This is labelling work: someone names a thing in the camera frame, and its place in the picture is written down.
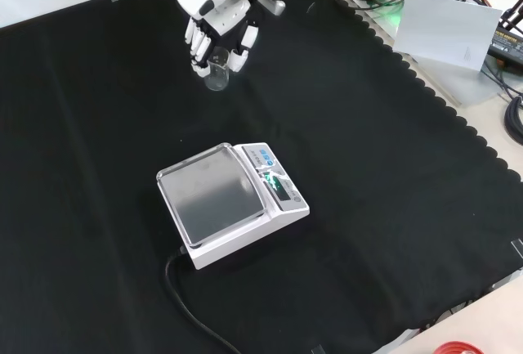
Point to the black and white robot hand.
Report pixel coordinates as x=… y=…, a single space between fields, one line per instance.
x=222 y=19

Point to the small clear glass beaker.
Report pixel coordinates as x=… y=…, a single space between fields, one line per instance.
x=216 y=70

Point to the white electronic balance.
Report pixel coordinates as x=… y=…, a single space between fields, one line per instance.
x=229 y=202

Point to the black scalloped bench cloth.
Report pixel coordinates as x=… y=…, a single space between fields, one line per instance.
x=229 y=174

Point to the pale grey board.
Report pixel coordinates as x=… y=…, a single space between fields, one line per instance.
x=447 y=33

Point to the black power adapter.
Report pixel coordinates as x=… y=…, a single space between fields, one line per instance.
x=506 y=45

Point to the red round object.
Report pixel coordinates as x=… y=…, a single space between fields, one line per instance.
x=457 y=348

